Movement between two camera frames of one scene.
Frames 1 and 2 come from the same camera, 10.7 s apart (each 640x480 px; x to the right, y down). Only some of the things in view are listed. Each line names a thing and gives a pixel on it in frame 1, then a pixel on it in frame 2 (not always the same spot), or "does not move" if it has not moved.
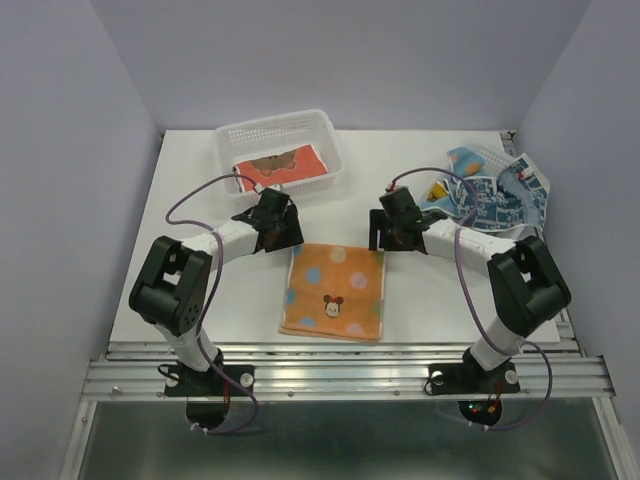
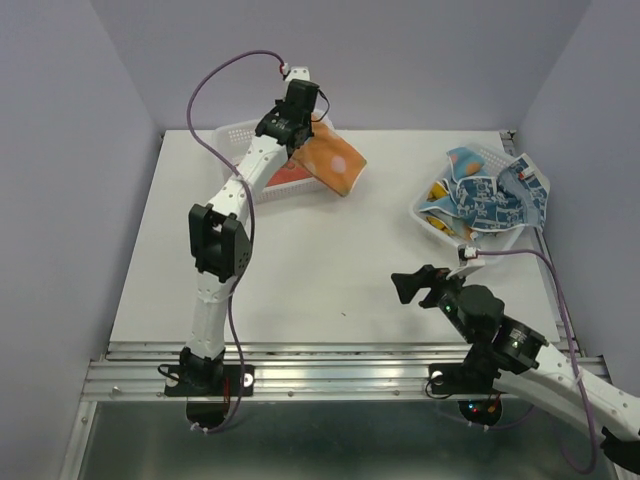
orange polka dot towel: (334, 292) → (331, 159)
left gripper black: (292, 236) → (310, 123)
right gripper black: (379, 219) → (434, 277)
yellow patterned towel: (437, 191) does not move
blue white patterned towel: (517, 196) does not move
